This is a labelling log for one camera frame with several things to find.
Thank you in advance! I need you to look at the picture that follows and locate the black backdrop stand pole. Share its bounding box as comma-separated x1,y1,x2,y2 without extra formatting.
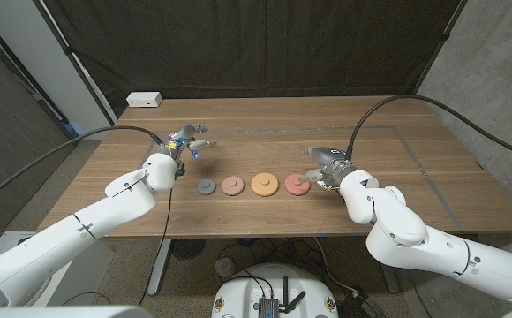
32,0,118,127
413,0,469,95

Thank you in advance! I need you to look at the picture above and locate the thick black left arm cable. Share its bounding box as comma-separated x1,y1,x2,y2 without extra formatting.
0,125,165,208

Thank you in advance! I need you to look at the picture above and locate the large orange toy ring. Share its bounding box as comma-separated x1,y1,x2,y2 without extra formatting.
251,171,280,198

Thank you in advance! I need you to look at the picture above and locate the round black fan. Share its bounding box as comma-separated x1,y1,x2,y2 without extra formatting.
170,238,207,261

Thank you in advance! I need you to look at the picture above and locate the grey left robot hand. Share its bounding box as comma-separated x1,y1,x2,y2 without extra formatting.
160,123,218,161

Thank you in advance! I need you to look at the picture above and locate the grey table leg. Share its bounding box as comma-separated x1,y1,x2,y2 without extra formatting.
379,263,402,295

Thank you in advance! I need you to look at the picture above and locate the white robot torso base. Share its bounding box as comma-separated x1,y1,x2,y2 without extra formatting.
210,262,340,318

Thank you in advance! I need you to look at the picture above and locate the grey router with black antennas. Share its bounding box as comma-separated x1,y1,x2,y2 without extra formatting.
258,276,307,318

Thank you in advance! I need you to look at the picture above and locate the dusty pink toy ring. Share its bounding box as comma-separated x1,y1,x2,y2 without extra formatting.
221,175,245,197

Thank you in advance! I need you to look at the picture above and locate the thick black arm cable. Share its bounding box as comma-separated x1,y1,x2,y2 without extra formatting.
0,125,165,208
346,94,512,163

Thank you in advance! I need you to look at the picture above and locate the white table leg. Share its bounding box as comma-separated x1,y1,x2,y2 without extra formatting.
147,238,173,297

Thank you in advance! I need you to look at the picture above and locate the small dark grey toy ring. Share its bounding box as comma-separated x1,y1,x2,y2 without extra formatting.
196,178,217,196

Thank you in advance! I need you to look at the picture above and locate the coral red toy ring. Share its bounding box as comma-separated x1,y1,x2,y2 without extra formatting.
283,172,312,197

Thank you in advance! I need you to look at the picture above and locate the thin black left wrist cable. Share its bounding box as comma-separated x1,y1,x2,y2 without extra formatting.
137,188,173,307

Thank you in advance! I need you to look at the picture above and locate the black power brick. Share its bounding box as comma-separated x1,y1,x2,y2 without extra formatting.
339,291,385,318

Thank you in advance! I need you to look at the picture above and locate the round grey floor object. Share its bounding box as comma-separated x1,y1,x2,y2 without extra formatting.
215,257,237,279

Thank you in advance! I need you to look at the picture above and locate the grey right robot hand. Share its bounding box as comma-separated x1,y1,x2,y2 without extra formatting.
299,146,358,190

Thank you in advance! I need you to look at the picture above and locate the black backdrop curtain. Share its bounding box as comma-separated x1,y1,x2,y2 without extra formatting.
41,0,464,118

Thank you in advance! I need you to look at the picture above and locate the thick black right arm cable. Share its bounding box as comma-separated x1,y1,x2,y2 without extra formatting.
346,94,512,163

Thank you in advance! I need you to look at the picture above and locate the white power strip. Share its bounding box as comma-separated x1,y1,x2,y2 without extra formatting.
125,91,163,109

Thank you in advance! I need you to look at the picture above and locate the white floor cable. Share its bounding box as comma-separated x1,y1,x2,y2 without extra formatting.
313,237,359,296

